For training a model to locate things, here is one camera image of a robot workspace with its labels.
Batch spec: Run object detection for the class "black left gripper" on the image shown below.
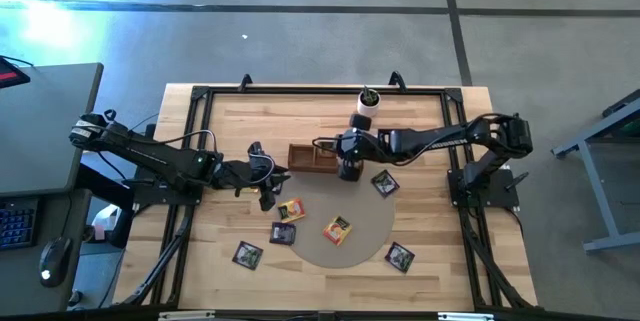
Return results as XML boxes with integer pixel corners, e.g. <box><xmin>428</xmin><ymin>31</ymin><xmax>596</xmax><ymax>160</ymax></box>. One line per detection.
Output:
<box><xmin>218</xmin><ymin>140</ymin><xmax>293</xmax><ymax>213</ymax></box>

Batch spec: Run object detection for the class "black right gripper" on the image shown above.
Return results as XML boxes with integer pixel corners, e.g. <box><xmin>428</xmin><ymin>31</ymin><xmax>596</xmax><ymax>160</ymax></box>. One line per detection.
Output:
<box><xmin>333</xmin><ymin>113</ymin><xmax>382</xmax><ymax>183</ymax></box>

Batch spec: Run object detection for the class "brown wooden tea box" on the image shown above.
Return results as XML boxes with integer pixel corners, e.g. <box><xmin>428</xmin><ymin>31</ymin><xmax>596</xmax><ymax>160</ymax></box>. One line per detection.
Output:
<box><xmin>287</xmin><ymin>142</ymin><xmax>365</xmax><ymax>176</ymax></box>

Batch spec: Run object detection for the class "purple tea packet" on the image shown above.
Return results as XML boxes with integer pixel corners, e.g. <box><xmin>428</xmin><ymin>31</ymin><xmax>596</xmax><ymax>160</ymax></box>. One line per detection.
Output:
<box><xmin>231</xmin><ymin>239</ymin><xmax>265</xmax><ymax>272</ymax></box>
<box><xmin>370</xmin><ymin>168</ymin><xmax>401</xmax><ymax>199</ymax></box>
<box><xmin>383</xmin><ymin>240</ymin><xmax>417</xmax><ymax>275</ymax></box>
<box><xmin>269</xmin><ymin>221</ymin><xmax>298</xmax><ymax>247</ymax></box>

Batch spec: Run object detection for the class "white pot green plant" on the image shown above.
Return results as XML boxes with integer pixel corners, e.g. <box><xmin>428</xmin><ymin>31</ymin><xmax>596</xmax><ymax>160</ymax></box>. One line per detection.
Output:
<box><xmin>356</xmin><ymin>85</ymin><xmax>382</xmax><ymax>118</ymax></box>

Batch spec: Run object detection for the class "round grey table mat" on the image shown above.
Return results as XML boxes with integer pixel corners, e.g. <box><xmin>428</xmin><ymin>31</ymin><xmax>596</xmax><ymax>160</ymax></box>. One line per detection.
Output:
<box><xmin>288</xmin><ymin>163</ymin><xmax>396</xmax><ymax>270</ymax></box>

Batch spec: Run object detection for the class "white pink object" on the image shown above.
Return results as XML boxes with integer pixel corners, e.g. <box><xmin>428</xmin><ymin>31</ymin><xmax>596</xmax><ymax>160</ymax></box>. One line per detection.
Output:
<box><xmin>91</xmin><ymin>204</ymin><xmax>121</xmax><ymax>242</ymax></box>

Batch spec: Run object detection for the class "black computer mouse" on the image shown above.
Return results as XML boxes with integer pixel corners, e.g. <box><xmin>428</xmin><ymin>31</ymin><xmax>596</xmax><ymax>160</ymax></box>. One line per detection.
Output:
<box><xmin>38</xmin><ymin>236</ymin><xmax>74</xmax><ymax>289</ymax></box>

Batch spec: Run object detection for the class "grey desk top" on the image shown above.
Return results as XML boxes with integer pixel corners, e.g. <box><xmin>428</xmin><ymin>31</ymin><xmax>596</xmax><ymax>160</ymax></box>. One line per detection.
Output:
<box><xmin>0</xmin><ymin>62</ymin><xmax>105</xmax><ymax>197</ymax></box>

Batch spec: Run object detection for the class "black backlit keyboard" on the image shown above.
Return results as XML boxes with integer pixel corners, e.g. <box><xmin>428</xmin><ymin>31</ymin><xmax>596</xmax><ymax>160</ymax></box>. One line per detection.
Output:
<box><xmin>0</xmin><ymin>196</ymin><xmax>40</xmax><ymax>251</ymax></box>

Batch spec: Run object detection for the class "dark keyboard desk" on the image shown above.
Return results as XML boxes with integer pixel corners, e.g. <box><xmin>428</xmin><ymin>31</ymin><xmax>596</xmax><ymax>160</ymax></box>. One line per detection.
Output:
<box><xmin>0</xmin><ymin>189</ymin><xmax>94</xmax><ymax>315</ymax></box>

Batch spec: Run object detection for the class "black device red stripe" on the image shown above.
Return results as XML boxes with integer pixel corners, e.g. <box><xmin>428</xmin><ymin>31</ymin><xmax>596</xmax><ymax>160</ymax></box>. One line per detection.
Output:
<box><xmin>0</xmin><ymin>54</ymin><xmax>32</xmax><ymax>90</ymax></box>

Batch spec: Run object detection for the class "black aluminium table frame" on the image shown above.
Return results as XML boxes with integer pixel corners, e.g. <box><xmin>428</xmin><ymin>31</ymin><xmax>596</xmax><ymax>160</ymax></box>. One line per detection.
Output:
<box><xmin>117</xmin><ymin>70</ymin><xmax>540</xmax><ymax>312</ymax></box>

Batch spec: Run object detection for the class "silver metal bracket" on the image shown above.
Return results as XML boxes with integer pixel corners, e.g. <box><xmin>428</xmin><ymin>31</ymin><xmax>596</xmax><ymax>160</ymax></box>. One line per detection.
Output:
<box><xmin>158</xmin><ymin>310</ymin><xmax>216</xmax><ymax>321</ymax></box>
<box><xmin>438</xmin><ymin>312</ymin><xmax>495</xmax><ymax>321</ymax></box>

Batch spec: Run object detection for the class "grey metal cart frame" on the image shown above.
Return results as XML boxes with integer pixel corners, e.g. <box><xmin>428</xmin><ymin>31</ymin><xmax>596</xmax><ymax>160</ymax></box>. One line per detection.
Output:
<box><xmin>551</xmin><ymin>88</ymin><xmax>640</xmax><ymax>255</ymax></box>

